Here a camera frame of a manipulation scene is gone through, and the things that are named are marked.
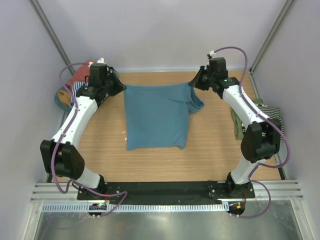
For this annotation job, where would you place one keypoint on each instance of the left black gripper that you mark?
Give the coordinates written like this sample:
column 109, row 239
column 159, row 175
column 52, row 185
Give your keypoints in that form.
column 119, row 87

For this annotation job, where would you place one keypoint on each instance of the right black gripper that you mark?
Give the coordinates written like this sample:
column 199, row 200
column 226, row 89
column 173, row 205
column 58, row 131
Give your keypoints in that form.
column 196, row 82

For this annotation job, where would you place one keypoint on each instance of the light blue garment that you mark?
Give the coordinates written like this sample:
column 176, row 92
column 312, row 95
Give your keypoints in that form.
column 159, row 116

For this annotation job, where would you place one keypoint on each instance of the thin striped black tank top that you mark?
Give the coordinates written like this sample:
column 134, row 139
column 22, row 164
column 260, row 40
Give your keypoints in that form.
column 273, row 113

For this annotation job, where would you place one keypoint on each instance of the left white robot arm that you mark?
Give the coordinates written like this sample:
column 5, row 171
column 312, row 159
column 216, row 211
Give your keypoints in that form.
column 60, row 155

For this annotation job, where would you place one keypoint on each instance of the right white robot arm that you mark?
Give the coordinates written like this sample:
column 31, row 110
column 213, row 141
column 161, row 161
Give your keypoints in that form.
column 262, row 135

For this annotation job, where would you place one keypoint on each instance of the olive green folded tank top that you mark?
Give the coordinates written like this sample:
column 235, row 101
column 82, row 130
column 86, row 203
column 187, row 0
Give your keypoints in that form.
column 239, row 129

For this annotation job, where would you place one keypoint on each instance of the coral red garment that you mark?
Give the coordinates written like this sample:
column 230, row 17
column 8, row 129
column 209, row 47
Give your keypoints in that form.
column 82, row 72

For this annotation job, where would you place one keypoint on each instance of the white striped garment in basket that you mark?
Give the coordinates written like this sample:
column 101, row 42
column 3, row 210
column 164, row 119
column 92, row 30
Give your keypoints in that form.
column 75, row 87

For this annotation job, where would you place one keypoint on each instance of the mustard brown garment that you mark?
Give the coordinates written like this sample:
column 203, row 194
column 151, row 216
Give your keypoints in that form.
column 64, row 98

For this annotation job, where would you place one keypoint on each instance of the teal laundry basket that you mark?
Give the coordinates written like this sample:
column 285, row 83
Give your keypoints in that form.
column 68, row 87

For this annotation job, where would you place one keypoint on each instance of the aluminium frame rail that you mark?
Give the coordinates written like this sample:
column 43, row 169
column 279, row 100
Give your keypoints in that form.
column 269, row 189

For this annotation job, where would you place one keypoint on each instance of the slotted white cable duct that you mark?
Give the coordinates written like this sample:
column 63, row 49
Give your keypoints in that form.
column 99, row 207

